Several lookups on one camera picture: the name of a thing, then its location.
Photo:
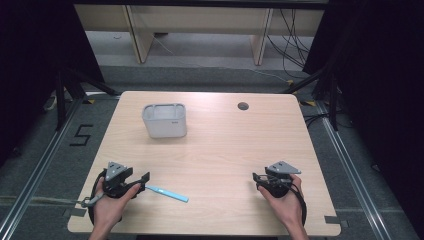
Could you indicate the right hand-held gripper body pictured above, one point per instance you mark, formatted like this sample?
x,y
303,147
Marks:
x,y
279,183

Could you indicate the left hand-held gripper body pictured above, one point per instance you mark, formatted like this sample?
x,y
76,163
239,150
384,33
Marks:
x,y
115,181

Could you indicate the yellow black tape piece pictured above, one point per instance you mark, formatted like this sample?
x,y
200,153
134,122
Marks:
x,y
308,103
88,100

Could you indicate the person's right hand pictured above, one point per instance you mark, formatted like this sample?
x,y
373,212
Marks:
x,y
288,208

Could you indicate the grey tape piece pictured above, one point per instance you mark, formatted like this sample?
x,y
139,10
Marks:
x,y
336,220
75,212

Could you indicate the black metal stand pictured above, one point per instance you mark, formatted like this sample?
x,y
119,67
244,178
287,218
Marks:
x,y
61,100
331,96

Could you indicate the metal floor rail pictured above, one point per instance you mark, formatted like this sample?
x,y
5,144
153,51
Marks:
x,y
36,173
353,166

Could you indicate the light wooden desk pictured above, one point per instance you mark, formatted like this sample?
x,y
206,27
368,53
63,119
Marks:
x,y
200,20

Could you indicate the white plastic container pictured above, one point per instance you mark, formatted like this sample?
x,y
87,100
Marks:
x,y
165,121

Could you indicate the blue toothbrush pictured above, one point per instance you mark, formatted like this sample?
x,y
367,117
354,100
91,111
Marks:
x,y
168,194

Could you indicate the black curtain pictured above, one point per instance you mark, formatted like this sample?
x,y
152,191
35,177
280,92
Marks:
x,y
380,100
36,66

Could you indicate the person's left hand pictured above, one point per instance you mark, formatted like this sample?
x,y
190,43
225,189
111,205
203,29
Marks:
x,y
108,208

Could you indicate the dark round table grommet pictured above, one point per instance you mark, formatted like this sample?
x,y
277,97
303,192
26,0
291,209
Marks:
x,y
243,106

